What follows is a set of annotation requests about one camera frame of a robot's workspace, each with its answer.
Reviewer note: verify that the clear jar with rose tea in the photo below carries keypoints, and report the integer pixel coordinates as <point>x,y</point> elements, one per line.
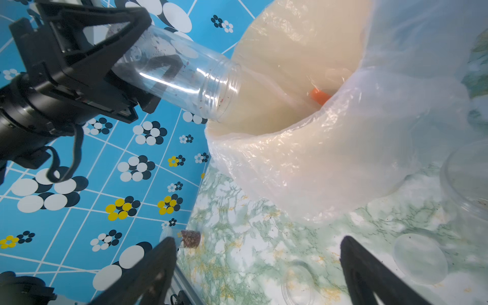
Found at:
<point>463,177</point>

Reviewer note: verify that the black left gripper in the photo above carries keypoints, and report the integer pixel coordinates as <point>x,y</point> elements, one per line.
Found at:
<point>63,64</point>

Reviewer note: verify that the orange scrap inside bin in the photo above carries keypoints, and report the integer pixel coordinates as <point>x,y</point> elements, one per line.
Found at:
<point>320,97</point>

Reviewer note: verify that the clear plastic bin liner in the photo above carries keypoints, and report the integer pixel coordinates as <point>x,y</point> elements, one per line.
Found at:
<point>404,108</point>

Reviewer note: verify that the clear jar with dried flowers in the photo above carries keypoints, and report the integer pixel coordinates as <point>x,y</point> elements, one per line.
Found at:
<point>207,83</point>

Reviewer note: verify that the clear plastic jar lid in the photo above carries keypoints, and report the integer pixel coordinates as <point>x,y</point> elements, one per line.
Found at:
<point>420,258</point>
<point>298,285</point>

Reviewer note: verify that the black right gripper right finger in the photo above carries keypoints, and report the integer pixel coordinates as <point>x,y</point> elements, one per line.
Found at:
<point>368,279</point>

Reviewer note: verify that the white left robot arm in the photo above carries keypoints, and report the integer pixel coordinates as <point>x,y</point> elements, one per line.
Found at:
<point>36,128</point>

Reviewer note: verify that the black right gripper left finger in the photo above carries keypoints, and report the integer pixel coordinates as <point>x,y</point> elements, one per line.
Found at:
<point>148,281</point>

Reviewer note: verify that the cream plastic trash bin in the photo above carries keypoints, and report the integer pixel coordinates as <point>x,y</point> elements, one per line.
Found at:
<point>291,49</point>

